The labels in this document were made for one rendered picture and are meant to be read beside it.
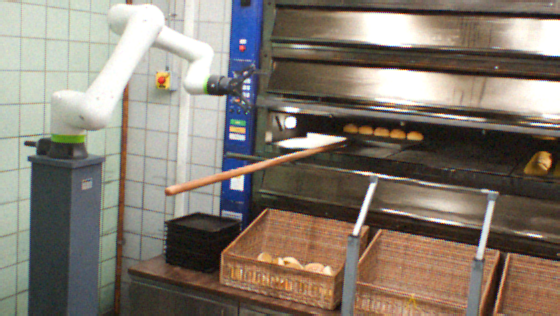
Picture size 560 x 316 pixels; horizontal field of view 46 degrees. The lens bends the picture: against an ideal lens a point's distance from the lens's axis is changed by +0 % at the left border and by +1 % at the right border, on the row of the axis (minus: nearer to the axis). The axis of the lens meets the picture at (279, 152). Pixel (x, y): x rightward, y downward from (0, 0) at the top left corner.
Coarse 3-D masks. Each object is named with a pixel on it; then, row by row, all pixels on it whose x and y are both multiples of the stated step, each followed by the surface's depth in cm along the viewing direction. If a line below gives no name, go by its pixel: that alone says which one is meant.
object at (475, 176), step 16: (272, 144) 343; (336, 160) 326; (352, 160) 322; (368, 160) 319; (384, 160) 316; (448, 176) 304; (464, 176) 301; (480, 176) 298; (496, 176) 295; (512, 176) 296
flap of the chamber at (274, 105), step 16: (304, 112) 331; (320, 112) 318; (336, 112) 308; (352, 112) 304; (368, 112) 301; (448, 128) 303; (464, 128) 292; (480, 128) 282; (496, 128) 279; (512, 128) 276; (528, 128) 274
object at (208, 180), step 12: (336, 144) 343; (288, 156) 290; (300, 156) 301; (240, 168) 251; (252, 168) 258; (264, 168) 269; (204, 180) 226; (216, 180) 233; (168, 192) 208; (180, 192) 213
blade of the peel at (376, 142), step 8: (312, 136) 380; (320, 136) 378; (328, 136) 376; (336, 136) 397; (344, 136) 399; (352, 136) 402; (360, 136) 404; (368, 144) 367; (376, 144) 365; (384, 144) 363; (392, 144) 361; (400, 144) 359; (408, 144) 375
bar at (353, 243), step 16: (256, 160) 302; (352, 176) 284; (368, 176) 280; (384, 176) 278; (400, 176) 276; (368, 192) 276; (464, 192) 265; (480, 192) 262; (496, 192) 259; (352, 240) 262; (352, 256) 263; (480, 256) 245; (352, 272) 264; (480, 272) 243; (352, 288) 265; (480, 288) 244; (352, 304) 267
